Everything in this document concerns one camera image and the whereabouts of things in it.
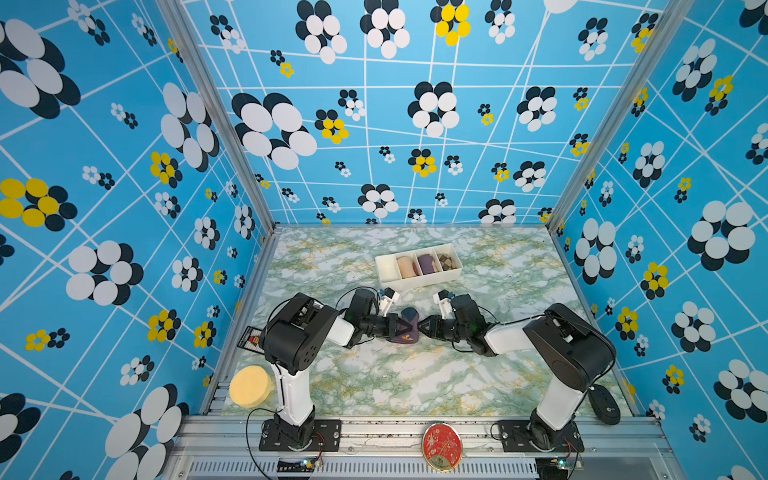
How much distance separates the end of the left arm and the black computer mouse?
0.53 metres

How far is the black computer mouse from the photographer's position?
766 mm

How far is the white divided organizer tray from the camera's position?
39.7 inches
